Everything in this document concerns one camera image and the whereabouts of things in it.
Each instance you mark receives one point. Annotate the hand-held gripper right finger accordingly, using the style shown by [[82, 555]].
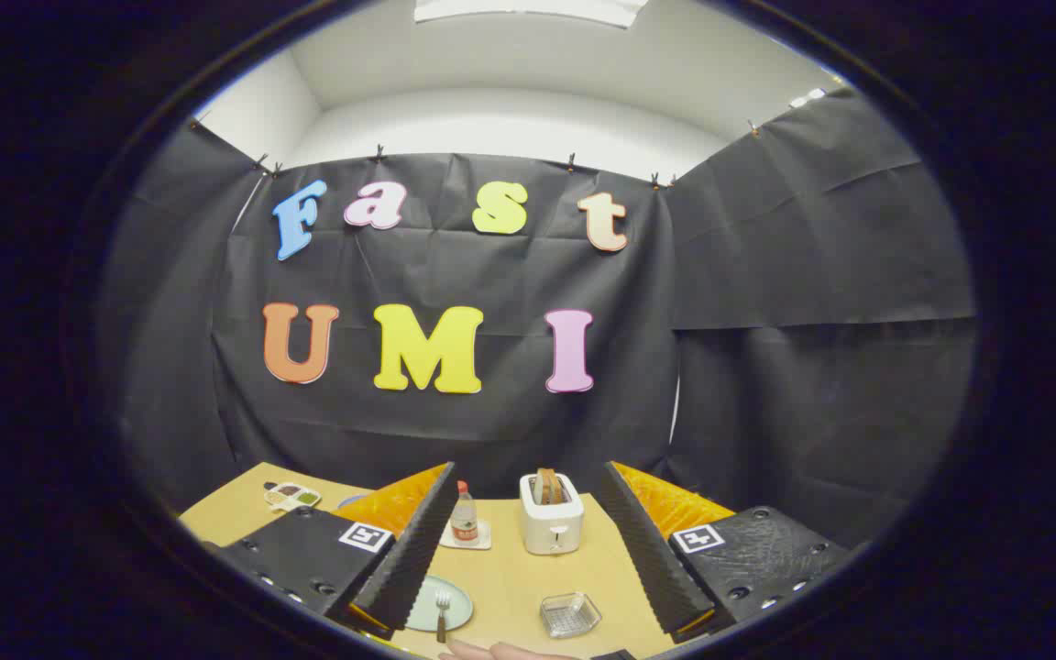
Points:
[[647, 550]]

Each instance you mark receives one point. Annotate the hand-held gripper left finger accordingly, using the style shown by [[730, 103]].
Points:
[[418, 550]]

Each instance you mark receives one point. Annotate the clear water bottle red cap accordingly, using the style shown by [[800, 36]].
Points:
[[464, 518]]

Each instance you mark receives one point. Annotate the white square coaster dish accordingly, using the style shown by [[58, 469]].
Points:
[[482, 541]]

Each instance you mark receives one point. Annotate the pale green plate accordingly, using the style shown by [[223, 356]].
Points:
[[460, 605]]

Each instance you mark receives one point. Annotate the blue food plate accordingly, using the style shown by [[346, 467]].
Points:
[[351, 501]]

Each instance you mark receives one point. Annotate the white toaster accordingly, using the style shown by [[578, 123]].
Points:
[[551, 527]]

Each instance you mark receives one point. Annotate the toasted bread slices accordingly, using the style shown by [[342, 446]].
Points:
[[548, 486]]

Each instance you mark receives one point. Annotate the white divided condiment dish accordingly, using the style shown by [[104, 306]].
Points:
[[291, 496]]

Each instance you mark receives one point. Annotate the ceiling light panel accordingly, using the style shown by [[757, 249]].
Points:
[[528, 9]]

